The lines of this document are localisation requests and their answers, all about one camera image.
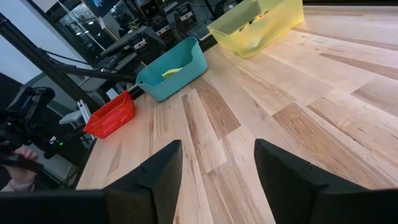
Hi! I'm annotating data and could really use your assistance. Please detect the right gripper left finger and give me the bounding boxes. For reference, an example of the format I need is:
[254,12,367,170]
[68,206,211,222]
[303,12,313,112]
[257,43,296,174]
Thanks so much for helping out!
[104,139,183,224]

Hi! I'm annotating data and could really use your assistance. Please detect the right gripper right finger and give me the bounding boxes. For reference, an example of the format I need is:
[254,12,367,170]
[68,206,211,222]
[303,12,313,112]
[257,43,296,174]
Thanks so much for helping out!
[254,138,363,224]

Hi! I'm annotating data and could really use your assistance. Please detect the red mesh basket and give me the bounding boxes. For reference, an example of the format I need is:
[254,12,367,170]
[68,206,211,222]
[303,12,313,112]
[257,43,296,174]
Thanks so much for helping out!
[83,90,137,139]

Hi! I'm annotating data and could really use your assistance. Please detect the teal plastic bin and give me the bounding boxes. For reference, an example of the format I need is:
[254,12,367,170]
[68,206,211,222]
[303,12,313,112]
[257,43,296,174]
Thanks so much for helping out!
[136,36,208,103]

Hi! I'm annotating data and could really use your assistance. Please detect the person's hand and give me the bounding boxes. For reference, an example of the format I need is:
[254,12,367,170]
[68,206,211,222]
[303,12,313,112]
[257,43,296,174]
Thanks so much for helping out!
[0,145,40,192]

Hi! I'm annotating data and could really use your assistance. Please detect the yellow translucent tray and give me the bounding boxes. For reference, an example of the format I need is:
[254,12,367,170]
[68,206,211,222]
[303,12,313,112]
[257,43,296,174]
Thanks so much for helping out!
[207,0,305,59]

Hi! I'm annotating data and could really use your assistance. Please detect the silver frame bracket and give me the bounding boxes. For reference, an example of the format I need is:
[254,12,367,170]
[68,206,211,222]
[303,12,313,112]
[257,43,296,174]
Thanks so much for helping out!
[76,99,96,141]

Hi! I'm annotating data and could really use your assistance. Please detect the black teleoperation handle device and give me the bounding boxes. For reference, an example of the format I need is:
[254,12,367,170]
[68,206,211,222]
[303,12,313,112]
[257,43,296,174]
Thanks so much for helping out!
[0,86,58,174]

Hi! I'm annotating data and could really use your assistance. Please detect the black aluminium table frame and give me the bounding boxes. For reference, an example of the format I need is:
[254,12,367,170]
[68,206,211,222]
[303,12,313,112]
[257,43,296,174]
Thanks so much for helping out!
[0,12,218,187]

